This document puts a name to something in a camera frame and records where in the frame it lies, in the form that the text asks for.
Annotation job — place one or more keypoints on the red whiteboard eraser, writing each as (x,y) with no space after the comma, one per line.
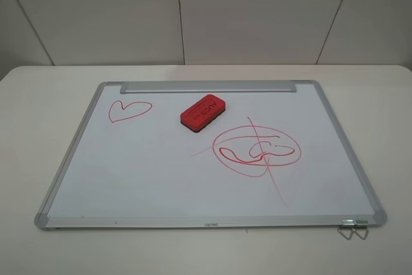
(203,112)

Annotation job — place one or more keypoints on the grey aluminium marker tray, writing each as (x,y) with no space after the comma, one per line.
(207,86)

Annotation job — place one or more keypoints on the metal hanging clip left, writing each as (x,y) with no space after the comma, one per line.
(346,229)

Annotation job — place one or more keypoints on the metal hanging clip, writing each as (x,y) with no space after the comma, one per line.
(360,229)
(346,229)

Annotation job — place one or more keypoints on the metal hanging clip right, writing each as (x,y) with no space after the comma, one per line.
(360,229)

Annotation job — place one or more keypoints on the white whiteboard with aluminium frame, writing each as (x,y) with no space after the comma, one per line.
(271,159)

